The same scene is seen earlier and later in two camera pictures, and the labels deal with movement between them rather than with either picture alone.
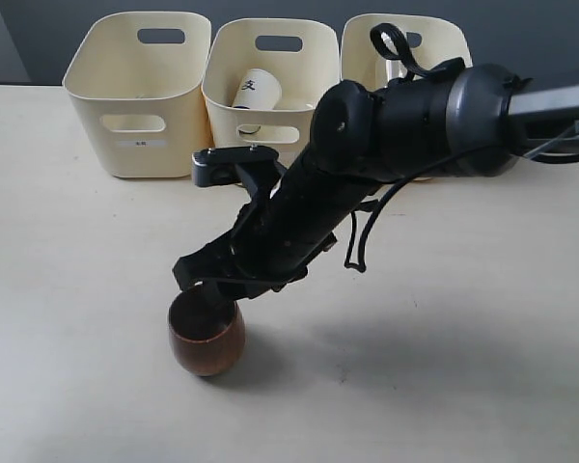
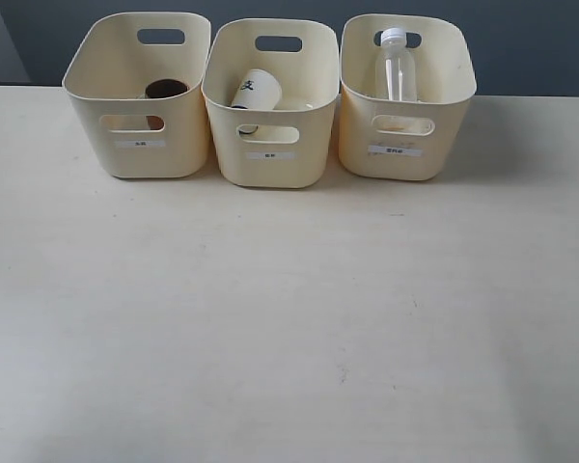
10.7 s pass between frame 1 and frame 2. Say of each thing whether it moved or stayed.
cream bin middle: stayed
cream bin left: stayed
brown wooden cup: moved
